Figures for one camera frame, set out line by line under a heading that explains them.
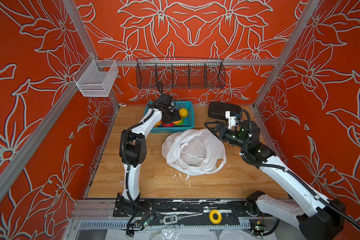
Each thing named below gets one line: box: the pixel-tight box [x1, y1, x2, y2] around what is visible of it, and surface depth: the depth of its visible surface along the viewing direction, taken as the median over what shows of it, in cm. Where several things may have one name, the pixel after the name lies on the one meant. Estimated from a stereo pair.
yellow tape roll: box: [209, 209, 223, 224], surface depth 71 cm
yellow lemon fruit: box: [179, 108, 189, 119], surface depth 111 cm
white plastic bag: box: [162, 128, 227, 180], surface depth 83 cm
